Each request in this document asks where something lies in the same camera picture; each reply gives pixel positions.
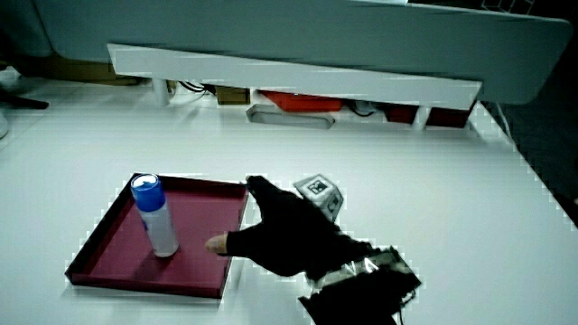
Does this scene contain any person's right hand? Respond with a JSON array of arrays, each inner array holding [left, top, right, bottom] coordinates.
[[204, 173, 376, 279]]

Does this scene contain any grey desk partition panel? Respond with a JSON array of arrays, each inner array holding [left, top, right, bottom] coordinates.
[[33, 0, 574, 106]]

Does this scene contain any dark red box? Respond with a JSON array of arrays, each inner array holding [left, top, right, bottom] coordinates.
[[424, 101, 478, 129], [383, 103, 420, 125]]

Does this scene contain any red flat box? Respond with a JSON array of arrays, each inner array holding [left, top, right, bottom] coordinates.
[[260, 89, 345, 113]]

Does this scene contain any person's right forearm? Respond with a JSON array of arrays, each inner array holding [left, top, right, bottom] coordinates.
[[297, 246, 424, 325]]

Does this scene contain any white glue bottle blue cap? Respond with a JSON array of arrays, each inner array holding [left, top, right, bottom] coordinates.
[[129, 173, 181, 259]]

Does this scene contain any grey oblong case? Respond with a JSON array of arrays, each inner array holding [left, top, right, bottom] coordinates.
[[246, 104, 336, 131]]

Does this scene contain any large brown cardboard box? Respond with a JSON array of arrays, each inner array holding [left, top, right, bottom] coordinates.
[[17, 52, 141, 87]]

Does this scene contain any white desk shelf riser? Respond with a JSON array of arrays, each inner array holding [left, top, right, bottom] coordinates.
[[107, 42, 483, 132]]

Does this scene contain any black cable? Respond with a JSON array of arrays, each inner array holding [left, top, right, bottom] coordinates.
[[178, 80, 217, 96]]

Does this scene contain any small brown cardboard box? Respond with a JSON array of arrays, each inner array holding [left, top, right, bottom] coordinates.
[[215, 86, 251, 107]]

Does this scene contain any dark red square plate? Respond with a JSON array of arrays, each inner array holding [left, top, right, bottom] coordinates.
[[64, 172, 250, 300]]

